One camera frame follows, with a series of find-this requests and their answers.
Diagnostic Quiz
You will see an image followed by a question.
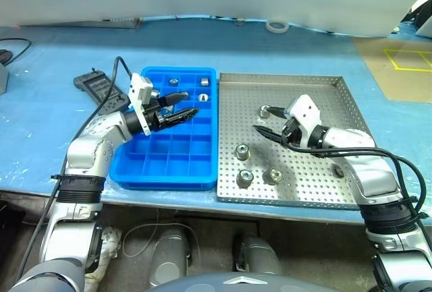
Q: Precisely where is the grey robot torso with logo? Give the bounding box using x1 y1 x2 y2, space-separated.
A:
144 271 325 292

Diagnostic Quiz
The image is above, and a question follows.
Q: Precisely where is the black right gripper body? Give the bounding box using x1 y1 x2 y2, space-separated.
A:
280 119 304 146

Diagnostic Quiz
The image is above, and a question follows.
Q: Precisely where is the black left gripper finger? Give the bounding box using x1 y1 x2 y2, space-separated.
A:
157 92 189 107
162 107 200 128

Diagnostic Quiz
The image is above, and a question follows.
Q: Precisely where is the metal nut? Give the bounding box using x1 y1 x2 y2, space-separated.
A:
237 169 254 189

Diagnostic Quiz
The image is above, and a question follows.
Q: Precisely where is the perforated metal tray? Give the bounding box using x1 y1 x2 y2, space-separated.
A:
215 71 377 211

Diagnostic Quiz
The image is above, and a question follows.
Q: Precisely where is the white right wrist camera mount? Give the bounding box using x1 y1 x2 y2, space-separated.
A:
286 94 321 148

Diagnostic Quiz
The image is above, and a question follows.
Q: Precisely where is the black desk cable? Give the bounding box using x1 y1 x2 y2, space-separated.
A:
0 38 33 67

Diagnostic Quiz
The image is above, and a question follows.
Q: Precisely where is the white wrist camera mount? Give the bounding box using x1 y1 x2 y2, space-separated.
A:
286 94 321 148
127 72 155 137

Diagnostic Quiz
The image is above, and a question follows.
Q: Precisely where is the dark grey rounded shape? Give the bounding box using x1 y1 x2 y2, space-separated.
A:
148 227 190 288
232 233 283 276

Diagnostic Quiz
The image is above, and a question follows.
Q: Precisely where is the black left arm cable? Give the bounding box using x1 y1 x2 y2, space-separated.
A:
13 55 133 283

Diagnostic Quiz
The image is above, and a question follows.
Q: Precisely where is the brown cardboard mat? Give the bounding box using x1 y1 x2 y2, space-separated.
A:
352 37 432 104

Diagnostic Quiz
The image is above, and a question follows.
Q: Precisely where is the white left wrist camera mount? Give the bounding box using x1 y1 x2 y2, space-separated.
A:
127 72 155 137

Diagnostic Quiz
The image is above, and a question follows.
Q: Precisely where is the white tape roll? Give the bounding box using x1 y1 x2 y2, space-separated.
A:
265 20 290 34

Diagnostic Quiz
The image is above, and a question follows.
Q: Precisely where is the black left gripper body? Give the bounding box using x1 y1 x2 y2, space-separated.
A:
144 100 169 132

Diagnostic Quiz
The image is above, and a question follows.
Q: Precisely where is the white wrapped tube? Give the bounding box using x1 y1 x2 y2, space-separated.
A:
84 226 123 286

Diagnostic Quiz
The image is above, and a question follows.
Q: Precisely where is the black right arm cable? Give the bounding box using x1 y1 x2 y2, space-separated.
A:
281 126 427 225

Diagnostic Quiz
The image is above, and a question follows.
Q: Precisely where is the blue compartment tray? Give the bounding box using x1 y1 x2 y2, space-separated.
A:
108 66 218 191

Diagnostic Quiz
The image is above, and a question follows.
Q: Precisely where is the grey aluminium bar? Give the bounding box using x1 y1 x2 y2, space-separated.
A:
20 18 142 29

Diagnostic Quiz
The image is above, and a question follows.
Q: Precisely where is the black handheld controller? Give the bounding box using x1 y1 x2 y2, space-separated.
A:
73 67 131 115

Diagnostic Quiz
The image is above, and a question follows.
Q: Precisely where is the yellow tape square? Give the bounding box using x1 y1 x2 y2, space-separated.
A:
383 48 432 72

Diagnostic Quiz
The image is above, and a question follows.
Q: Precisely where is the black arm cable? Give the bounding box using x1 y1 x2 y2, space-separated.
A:
281 126 427 225
13 55 133 283

